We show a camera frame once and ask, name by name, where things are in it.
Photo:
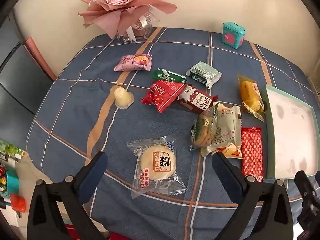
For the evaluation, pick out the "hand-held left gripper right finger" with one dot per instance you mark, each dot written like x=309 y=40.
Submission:
x=226 y=172

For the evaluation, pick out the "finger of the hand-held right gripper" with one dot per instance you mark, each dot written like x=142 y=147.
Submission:
x=306 y=187

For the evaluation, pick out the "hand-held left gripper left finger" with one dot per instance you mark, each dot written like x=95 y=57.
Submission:
x=96 y=170

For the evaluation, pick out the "red patterned wafer packet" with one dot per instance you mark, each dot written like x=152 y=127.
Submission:
x=252 y=152

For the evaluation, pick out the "white biscuit packet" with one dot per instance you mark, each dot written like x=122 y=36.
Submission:
x=225 y=127

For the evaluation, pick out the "clear green cracker packet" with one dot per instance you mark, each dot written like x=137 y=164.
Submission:
x=202 y=132

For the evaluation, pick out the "green rimmed white box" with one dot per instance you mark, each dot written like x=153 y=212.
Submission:
x=290 y=135

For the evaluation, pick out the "round cake clear packet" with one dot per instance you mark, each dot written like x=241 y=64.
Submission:
x=156 y=165

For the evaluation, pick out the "maroon and white snack packet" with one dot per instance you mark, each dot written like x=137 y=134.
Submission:
x=197 y=100

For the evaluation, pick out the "yellow bread packet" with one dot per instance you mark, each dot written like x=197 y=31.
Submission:
x=250 y=95

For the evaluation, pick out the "red flower print packet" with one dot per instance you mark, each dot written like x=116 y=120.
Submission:
x=160 y=96

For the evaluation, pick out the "dark green snack packet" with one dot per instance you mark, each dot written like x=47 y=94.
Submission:
x=165 y=75

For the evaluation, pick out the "blue plaid tablecloth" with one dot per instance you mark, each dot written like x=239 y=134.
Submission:
x=75 y=120

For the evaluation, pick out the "orange plastic toy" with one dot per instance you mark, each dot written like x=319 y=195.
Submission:
x=18 y=202

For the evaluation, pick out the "teal plastic toy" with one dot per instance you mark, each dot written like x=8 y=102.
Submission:
x=10 y=182

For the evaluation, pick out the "green printed packaging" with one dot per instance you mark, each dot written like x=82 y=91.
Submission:
x=11 y=150

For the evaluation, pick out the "mint green snack packet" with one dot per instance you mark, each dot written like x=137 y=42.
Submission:
x=203 y=73

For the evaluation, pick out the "pink snack packet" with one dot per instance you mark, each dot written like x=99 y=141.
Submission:
x=132 y=62

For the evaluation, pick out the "grey cabinet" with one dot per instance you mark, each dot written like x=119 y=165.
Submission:
x=17 y=80

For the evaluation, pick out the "pink furniture edge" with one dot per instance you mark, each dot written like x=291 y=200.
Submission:
x=40 y=57

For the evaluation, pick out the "teal and pink toy box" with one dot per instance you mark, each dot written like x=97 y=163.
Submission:
x=232 y=36

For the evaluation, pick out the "clear glass vase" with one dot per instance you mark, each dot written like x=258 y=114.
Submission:
x=146 y=31

